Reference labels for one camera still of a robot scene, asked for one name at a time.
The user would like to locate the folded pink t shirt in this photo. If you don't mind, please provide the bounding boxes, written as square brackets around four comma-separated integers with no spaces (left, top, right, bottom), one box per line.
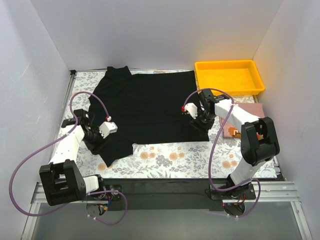
[222,102,265,139]

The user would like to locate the floral table mat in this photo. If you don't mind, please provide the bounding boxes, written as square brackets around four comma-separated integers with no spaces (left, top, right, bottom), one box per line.
[62,71,281,179]

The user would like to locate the black t shirt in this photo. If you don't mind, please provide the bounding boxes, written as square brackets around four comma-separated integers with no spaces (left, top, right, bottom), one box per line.
[88,66,209,166]

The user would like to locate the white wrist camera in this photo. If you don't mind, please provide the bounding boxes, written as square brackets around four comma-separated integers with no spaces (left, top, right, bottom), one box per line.
[181,102,198,119]
[98,116,118,139]

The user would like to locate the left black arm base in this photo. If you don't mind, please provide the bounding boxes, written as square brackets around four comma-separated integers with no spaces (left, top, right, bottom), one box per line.
[87,185,123,201]

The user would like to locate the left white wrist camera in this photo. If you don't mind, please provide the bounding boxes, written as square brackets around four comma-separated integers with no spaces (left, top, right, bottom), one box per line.
[98,116,118,139]

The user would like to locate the purple cable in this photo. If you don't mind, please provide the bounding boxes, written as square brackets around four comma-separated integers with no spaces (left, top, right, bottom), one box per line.
[9,91,130,226]
[182,87,261,219]

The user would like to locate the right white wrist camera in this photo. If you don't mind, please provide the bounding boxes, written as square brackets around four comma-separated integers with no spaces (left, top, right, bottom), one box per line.
[181,102,198,119]

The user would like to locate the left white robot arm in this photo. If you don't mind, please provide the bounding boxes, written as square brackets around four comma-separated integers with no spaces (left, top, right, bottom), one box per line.
[39,109,118,206]

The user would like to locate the aluminium frame rail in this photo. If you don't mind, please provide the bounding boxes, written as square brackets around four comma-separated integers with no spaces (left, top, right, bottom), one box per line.
[30,181,301,205]

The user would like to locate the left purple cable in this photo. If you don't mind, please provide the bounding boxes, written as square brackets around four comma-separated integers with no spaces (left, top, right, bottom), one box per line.
[9,91,130,226]

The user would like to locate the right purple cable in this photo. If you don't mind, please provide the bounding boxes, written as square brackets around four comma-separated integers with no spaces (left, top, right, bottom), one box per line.
[182,87,261,219]

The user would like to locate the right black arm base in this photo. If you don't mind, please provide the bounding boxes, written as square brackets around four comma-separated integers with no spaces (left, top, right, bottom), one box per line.
[207,183,256,200]

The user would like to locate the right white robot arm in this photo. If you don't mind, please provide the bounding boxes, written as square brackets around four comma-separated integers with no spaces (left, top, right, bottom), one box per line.
[181,88,280,199]

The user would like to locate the yellow plastic tray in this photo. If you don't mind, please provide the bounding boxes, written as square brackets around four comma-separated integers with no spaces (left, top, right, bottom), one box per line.
[194,59,265,96]

